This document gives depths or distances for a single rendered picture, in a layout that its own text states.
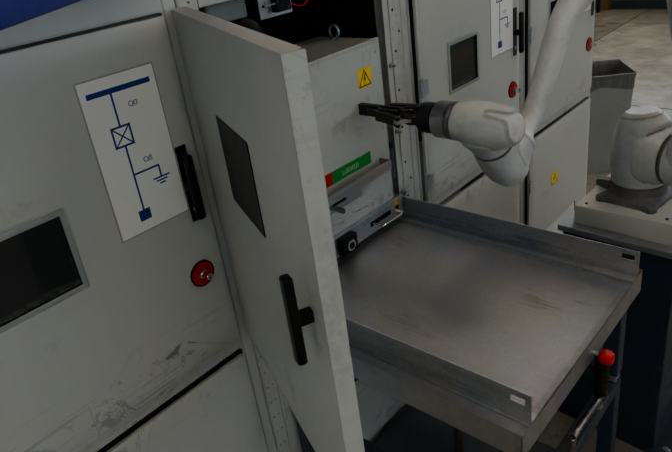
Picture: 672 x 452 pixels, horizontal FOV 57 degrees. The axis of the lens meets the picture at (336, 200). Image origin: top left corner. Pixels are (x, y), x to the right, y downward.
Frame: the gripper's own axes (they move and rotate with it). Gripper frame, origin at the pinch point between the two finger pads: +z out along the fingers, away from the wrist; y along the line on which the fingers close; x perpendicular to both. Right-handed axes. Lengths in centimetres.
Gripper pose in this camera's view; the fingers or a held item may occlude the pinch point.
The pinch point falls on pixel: (370, 109)
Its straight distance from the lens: 163.0
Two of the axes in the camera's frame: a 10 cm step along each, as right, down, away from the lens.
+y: 6.5, -4.0, 6.4
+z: -7.5, -1.9, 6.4
